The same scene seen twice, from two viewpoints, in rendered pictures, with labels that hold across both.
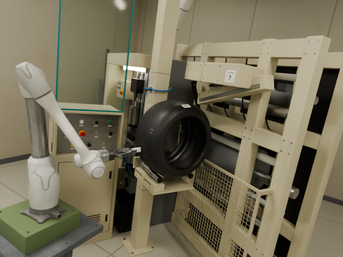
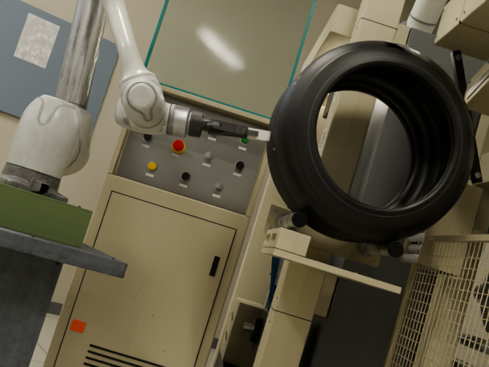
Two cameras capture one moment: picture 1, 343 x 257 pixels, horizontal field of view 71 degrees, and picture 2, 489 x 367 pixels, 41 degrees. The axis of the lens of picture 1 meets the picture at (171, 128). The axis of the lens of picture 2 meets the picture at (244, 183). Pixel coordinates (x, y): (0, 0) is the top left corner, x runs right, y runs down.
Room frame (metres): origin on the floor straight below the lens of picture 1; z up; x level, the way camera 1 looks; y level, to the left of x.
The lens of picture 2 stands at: (0.01, -0.73, 0.76)
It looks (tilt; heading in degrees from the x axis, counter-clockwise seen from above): 6 degrees up; 31
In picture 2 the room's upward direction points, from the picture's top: 17 degrees clockwise
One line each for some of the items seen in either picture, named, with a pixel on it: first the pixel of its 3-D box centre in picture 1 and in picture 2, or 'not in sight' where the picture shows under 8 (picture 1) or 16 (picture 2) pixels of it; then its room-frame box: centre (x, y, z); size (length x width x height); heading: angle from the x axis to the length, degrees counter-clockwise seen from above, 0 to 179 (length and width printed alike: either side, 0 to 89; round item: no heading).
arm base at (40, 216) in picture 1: (46, 208); (32, 182); (1.28, 0.67, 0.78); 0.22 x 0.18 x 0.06; 66
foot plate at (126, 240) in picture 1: (138, 243); not in sight; (2.07, 0.16, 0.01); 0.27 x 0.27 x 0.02; 33
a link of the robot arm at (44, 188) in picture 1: (44, 185); (47, 135); (1.30, 0.69, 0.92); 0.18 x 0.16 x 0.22; 32
